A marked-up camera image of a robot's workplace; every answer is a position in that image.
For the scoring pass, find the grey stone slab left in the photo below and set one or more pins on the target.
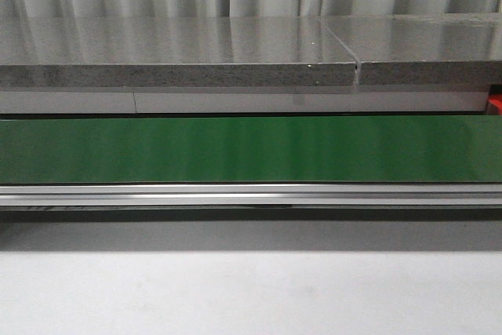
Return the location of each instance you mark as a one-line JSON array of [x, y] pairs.
[[155, 52]]

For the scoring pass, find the red plastic tray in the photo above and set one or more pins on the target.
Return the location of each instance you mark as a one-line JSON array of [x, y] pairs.
[[494, 104]]

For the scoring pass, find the grey stone slab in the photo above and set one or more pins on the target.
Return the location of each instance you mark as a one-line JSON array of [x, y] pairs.
[[451, 49], [155, 52]]

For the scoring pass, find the grey stone slab right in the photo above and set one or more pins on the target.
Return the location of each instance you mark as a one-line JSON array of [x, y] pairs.
[[451, 49]]

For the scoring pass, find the green conveyor belt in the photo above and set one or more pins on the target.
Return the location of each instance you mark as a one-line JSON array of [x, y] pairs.
[[367, 148]]

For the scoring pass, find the white base panel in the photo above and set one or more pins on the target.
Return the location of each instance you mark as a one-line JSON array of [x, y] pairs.
[[245, 100]]

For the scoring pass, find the aluminium conveyor frame rail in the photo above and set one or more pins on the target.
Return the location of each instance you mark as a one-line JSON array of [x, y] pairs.
[[325, 195]]

